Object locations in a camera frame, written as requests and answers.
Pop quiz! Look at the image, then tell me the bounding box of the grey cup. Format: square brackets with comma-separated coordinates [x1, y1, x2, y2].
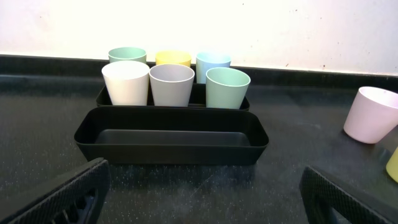
[149, 63, 196, 108]

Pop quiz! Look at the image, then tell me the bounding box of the green cup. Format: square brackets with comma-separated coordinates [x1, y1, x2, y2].
[205, 67, 251, 110]
[108, 47, 147, 65]

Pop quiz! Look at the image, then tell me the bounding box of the white cup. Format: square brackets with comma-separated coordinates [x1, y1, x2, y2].
[101, 60, 150, 106]

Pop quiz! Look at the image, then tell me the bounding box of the pink cup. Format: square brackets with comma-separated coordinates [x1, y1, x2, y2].
[343, 86, 398, 144]

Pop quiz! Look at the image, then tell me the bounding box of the yellow cup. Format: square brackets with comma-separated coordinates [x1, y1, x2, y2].
[386, 146, 398, 184]
[155, 50, 192, 68]

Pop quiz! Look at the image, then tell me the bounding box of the blue cup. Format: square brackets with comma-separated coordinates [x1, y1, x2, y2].
[195, 51, 232, 85]

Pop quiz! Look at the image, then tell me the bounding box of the black tray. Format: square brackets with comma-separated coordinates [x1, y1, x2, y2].
[95, 82, 251, 111]
[73, 106, 270, 166]

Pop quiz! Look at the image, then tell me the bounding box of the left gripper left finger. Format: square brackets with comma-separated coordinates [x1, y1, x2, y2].
[0, 157, 112, 224]

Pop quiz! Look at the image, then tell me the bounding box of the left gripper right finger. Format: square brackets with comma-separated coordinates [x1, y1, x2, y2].
[298, 166, 398, 224]

